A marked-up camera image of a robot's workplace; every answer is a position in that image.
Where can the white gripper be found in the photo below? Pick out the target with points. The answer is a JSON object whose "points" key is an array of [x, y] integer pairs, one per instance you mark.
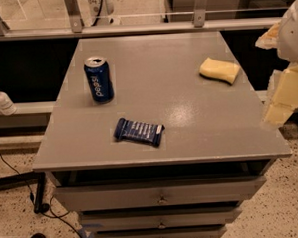
{"points": [[292, 38]]}

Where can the yellow sponge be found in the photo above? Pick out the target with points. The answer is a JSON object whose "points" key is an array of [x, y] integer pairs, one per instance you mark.
{"points": [[219, 70]]}

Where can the blue pepsi can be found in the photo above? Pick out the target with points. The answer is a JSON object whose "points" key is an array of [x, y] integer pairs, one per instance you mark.
{"points": [[99, 79]]}

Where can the grey drawer cabinet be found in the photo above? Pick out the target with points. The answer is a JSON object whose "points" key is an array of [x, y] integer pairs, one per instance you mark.
{"points": [[212, 130]]}

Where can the blue snack bar wrapper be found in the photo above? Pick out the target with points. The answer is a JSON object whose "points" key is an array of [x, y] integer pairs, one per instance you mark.
{"points": [[139, 132]]}

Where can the top grey drawer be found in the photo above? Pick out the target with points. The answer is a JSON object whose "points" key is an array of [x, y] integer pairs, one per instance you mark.
{"points": [[153, 194]]}

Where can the grey drawer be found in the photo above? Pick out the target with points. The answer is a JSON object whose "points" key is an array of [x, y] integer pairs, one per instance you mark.
{"points": [[153, 194], [210, 231], [160, 219]]}

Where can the middle grey drawer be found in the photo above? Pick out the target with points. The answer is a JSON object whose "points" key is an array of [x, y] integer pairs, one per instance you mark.
{"points": [[160, 219]]}

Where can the bottom grey drawer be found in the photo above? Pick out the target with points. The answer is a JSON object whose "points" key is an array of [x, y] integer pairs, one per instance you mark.
{"points": [[210, 231]]}

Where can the white plastic bottle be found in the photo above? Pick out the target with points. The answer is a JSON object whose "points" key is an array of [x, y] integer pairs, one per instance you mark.
{"points": [[7, 106]]}

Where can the black metal stand leg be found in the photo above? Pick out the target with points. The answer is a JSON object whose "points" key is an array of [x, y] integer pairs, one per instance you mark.
{"points": [[25, 180]]}

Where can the metal railing frame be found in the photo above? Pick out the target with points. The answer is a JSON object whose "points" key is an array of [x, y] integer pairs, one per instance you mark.
{"points": [[40, 19]]}

